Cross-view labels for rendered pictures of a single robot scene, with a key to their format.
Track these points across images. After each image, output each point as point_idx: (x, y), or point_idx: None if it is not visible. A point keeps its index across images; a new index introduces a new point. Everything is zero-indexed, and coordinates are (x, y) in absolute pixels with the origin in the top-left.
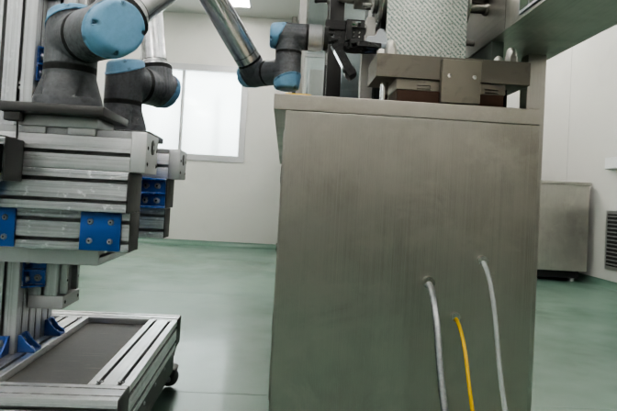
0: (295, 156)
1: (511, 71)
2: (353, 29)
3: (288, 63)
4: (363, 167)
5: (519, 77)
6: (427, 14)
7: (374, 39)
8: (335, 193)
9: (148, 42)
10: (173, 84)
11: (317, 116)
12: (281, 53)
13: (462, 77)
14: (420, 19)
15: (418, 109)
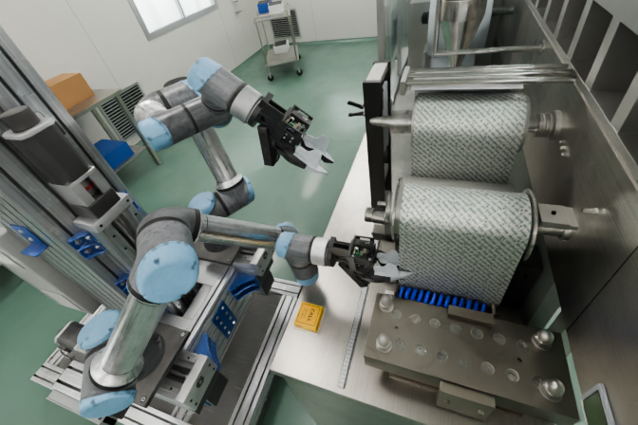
0: (300, 393)
1: (543, 414)
2: (358, 261)
3: (300, 275)
4: (355, 415)
5: (553, 419)
6: (455, 252)
7: (383, 270)
8: (336, 413)
9: (214, 172)
10: (245, 196)
11: (309, 388)
12: (291, 267)
13: (464, 405)
14: (443, 256)
15: (403, 418)
